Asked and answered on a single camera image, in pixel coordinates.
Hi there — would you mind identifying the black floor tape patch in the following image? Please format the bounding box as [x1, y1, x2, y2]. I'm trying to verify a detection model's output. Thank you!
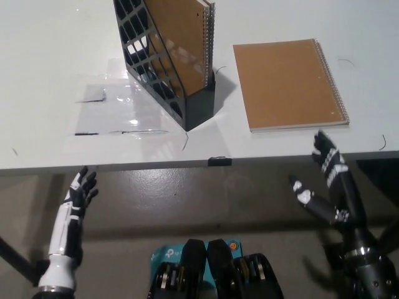
[32, 260, 51, 287]
[323, 241, 346, 269]

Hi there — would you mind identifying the black and white right hand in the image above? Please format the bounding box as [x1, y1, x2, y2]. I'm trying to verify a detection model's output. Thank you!
[288, 130, 380, 259]

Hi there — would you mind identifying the white and black left hand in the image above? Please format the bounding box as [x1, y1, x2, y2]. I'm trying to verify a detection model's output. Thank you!
[37, 166, 100, 288]

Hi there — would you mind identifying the black table edge clip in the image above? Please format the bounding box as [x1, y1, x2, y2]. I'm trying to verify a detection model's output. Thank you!
[208, 155, 233, 167]

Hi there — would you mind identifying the brown spiral notebook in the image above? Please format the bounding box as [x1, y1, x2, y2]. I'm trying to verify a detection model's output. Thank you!
[233, 38, 350, 135]
[145, 0, 216, 94]

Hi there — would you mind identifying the black table frame bar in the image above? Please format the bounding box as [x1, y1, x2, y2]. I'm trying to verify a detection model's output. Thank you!
[355, 158, 399, 194]

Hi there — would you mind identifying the black table leg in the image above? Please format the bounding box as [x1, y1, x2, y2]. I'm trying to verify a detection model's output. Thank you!
[0, 235, 41, 283]
[378, 217, 399, 257]

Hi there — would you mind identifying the transparent plastic sheet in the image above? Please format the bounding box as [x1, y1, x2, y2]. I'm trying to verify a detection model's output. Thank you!
[67, 57, 188, 136]

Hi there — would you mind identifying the teal printed box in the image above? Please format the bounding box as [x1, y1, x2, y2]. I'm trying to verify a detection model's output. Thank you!
[149, 238, 243, 281]

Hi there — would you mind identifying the black lattice book holder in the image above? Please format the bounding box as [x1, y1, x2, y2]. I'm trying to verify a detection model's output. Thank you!
[112, 0, 216, 131]

